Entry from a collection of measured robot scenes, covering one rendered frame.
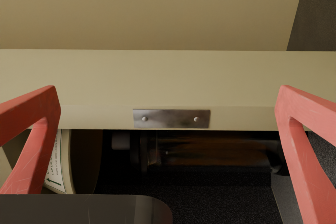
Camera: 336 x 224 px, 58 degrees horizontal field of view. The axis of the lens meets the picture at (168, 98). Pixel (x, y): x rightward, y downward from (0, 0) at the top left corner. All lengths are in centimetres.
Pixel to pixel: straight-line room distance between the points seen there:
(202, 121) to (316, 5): 40
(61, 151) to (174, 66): 16
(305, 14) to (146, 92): 44
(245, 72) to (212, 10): 38
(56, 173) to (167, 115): 17
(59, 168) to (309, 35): 49
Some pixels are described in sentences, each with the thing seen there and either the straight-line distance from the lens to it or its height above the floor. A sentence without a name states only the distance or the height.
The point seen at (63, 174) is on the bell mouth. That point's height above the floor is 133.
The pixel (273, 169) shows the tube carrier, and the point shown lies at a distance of 46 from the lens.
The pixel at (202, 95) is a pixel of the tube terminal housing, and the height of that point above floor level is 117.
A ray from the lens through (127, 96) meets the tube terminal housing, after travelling 29.
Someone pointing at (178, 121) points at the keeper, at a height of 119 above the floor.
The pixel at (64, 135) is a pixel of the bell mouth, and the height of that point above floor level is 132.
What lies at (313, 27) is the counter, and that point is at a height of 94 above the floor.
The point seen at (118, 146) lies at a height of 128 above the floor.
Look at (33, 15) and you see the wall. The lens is 75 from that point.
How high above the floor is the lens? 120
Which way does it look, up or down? level
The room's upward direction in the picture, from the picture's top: 90 degrees counter-clockwise
